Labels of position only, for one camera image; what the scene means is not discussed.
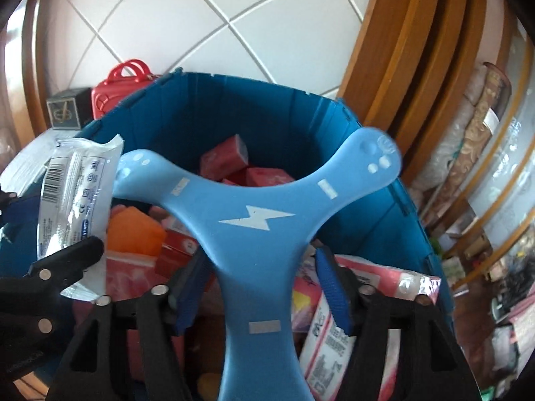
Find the light blue boomerang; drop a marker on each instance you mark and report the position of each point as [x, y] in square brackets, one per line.
[250, 250]

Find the blue plastic crate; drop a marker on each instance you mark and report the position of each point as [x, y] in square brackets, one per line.
[267, 121]

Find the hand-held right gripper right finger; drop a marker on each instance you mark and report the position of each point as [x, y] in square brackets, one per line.
[332, 288]

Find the pink foil packet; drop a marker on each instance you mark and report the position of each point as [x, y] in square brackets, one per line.
[388, 277]

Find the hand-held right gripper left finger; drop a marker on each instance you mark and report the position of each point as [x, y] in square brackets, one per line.
[188, 296]

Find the wooden bed frame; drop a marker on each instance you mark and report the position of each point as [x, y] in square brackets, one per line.
[401, 71]

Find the clear plastic medical packet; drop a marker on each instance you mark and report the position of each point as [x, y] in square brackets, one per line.
[71, 200]

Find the orange plush toy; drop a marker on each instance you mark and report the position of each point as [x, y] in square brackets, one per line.
[133, 229]

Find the black gift box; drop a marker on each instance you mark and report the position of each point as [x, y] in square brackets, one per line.
[67, 108]

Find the rolled patterned fabric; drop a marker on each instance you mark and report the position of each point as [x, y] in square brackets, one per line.
[468, 146]

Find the frosted glass door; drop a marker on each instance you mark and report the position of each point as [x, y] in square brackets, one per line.
[510, 167]

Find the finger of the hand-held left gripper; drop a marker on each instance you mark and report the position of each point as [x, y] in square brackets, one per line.
[71, 259]
[7, 199]

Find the pink tissue pack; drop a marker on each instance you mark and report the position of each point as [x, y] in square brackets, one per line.
[223, 158]

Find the red bear suitcase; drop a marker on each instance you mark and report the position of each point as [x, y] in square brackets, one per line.
[113, 92]

